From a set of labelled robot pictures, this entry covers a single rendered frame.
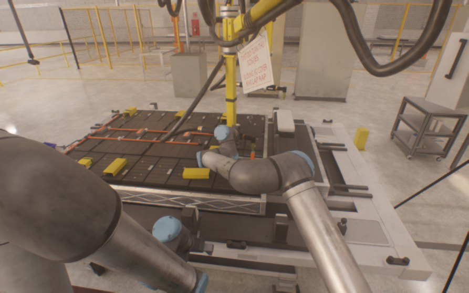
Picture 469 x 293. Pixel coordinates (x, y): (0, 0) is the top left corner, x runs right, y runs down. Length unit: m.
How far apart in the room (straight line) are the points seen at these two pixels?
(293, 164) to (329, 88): 5.34
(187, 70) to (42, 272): 5.63
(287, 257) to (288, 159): 0.65
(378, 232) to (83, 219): 1.45
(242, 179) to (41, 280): 0.52
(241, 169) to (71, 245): 0.53
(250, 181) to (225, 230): 0.63
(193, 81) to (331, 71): 3.28
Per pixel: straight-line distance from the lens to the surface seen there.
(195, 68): 5.88
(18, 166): 0.34
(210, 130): 1.67
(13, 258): 0.49
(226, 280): 2.17
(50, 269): 0.53
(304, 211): 0.74
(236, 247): 1.27
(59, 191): 0.33
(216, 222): 1.36
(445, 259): 2.93
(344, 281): 0.76
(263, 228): 1.34
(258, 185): 0.73
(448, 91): 3.67
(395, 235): 1.60
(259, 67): 1.14
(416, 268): 1.50
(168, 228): 0.84
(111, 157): 1.86
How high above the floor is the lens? 1.89
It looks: 30 degrees down
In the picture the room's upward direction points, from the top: 1 degrees counter-clockwise
